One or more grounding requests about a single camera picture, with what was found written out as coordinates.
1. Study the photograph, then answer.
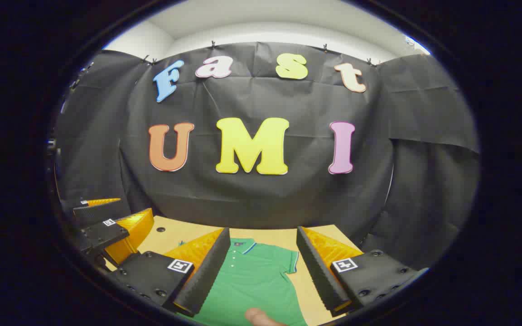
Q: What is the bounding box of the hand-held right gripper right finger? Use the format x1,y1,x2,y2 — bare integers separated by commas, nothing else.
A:
296,225,429,317

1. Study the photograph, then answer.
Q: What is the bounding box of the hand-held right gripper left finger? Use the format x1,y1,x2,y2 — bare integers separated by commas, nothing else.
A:
108,227,231,317

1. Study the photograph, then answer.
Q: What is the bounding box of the green T-shirt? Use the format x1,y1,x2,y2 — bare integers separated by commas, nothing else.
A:
195,238,309,326

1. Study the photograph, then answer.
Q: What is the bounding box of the black backdrop cloth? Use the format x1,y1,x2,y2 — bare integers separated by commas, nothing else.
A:
55,41,481,272

